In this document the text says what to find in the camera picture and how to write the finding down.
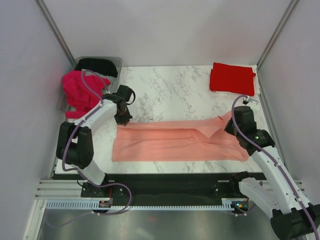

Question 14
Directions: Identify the folded white t shirt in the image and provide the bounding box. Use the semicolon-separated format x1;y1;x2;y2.
214;63;262;97

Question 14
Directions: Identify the grey t shirt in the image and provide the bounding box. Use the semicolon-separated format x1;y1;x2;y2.
82;69;119;94

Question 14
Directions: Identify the aluminium frame post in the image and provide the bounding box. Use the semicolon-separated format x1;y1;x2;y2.
256;0;301;73
34;0;76;68

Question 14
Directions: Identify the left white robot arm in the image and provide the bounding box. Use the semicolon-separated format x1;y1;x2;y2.
56;84;136;197

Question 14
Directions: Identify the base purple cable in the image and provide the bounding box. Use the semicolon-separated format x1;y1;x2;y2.
231;197;256;218
46;182;133;228

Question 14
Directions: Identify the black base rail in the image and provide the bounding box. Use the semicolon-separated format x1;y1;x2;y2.
79;171;266;207

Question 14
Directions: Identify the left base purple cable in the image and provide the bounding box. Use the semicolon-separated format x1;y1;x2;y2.
46;182;133;228

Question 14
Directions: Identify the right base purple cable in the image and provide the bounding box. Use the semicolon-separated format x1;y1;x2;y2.
231;197;256;218

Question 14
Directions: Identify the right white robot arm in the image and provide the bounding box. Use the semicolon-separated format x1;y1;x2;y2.
224;105;320;240

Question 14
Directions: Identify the left aluminium frame post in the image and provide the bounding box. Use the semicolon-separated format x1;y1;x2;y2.
34;0;76;68

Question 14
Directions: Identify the magenta t shirt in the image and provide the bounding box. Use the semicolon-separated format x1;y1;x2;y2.
62;70;110;119

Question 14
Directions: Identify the right aluminium frame post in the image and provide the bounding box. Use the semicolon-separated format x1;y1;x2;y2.
256;0;301;73

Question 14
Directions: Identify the grey plastic bin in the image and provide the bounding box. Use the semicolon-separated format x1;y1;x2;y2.
62;56;123;108

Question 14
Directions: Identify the black t shirt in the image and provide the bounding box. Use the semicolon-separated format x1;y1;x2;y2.
74;57;118;77

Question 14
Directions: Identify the white slotted cable duct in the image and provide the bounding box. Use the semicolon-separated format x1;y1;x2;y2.
45;198;246;211

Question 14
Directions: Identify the salmon pink t shirt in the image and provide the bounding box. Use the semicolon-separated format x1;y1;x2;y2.
112;112;249;162

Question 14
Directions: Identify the folded red t shirt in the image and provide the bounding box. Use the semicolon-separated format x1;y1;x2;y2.
209;62;257;97

